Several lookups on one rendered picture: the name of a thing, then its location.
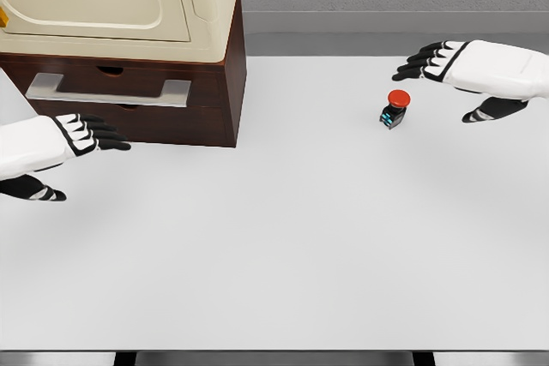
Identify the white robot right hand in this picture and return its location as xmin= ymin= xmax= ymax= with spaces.
xmin=391 ymin=39 xmax=549 ymax=124

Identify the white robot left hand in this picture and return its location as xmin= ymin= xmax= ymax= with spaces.
xmin=0 ymin=113 xmax=132 ymax=203

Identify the dark brown wooden cabinet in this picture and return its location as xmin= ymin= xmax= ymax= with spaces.
xmin=0 ymin=0 xmax=249 ymax=150

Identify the cream appliance with door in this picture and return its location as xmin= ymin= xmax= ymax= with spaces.
xmin=0 ymin=0 xmax=239 ymax=71

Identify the red button emergency switch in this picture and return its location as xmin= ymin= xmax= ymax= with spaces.
xmin=377 ymin=89 xmax=412 ymax=131

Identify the brown drawer without handle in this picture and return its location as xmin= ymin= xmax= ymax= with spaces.
xmin=30 ymin=99 xmax=229 ymax=147

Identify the brown drawer with silver handle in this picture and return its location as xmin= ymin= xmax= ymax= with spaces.
xmin=0 ymin=53 xmax=227 ymax=109

